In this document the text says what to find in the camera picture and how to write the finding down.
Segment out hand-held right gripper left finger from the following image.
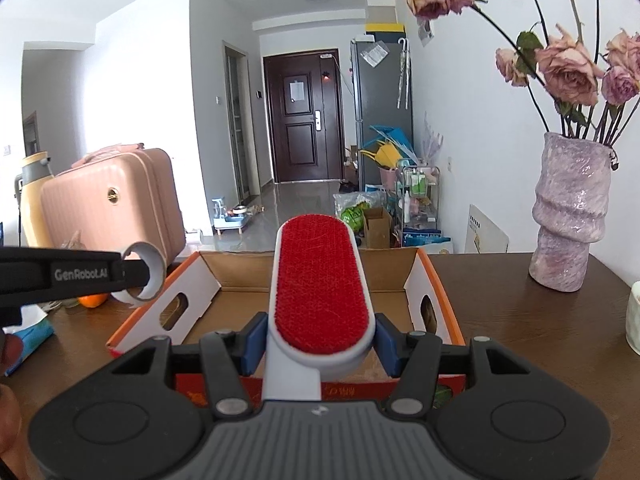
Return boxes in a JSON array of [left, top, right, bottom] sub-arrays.
[[111, 312, 268, 420]]

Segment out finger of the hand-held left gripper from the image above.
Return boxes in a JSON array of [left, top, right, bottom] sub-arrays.
[[120, 257, 153, 292]]

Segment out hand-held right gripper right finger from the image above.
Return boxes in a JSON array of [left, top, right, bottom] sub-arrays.
[[374, 312, 531, 418]]

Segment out white tape roll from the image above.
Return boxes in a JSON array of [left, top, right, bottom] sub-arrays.
[[112, 241, 167, 306]]

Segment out red cardboard box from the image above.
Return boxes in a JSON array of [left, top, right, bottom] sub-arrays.
[[106, 249, 468, 406]]

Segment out red and white lint brush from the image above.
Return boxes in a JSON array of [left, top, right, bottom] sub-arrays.
[[262, 214, 377, 403]]

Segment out person's left hand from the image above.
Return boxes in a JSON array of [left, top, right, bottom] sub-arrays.
[[0, 332, 24, 466]]

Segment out blue tissue pack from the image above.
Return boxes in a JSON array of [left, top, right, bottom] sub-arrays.
[[2, 305, 56, 363]]

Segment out pink suitcase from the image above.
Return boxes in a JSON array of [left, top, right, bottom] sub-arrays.
[[41, 144, 187, 263]]

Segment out yellow thermos jug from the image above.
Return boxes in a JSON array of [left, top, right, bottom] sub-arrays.
[[14, 151, 53, 248]]

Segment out white pet feeder stand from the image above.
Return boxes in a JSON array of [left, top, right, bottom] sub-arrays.
[[212, 197, 251, 237]]

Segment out blue carton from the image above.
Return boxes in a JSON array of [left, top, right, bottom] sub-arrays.
[[402, 227, 443, 247]]

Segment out small open cardboard box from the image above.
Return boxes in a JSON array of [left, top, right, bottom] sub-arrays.
[[362, 206, 393, 249]]

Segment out green plastic bag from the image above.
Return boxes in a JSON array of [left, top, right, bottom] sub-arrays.
[[334, 192, 371, 233]]

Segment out white flat panel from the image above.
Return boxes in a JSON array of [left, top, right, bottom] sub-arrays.
[[464, 204, 510, 254]]

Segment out metal trolley rack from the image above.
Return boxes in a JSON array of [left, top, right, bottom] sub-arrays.
[[395, 165, 442, 248]]

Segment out grey framed side door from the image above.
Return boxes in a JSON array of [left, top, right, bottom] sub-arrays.
[[223, 42, 251, 198]]

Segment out yellow plastic hangers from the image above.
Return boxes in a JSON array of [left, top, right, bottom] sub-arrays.
[[360, 142, 403, 170]]

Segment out purple dried grass bundle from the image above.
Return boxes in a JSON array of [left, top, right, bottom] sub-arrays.
[[422, 112, 446, 166]]

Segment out dark brown entrance door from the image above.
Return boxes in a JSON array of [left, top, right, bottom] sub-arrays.
[[263, 50, 346, 183]]

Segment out purple ceramic vase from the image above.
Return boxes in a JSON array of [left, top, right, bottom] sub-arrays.
[[529, 131, 615, 292]]

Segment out white ceramic cup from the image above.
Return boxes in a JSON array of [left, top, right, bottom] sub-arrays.
[[625, 281, 640, 353]]

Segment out grey refrigerator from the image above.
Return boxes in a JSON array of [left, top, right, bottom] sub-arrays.
[[350, 36, 415, 193]]

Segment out white folded umbrella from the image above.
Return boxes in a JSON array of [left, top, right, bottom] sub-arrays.
[[396, 36, 412, 110]]

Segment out yellow and black box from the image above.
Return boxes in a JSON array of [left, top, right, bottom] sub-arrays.
[[365, 22, 406, 43]]

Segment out dried pink rose bouquet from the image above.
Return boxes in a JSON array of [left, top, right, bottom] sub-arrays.
[[399, 0, 640, 148]]

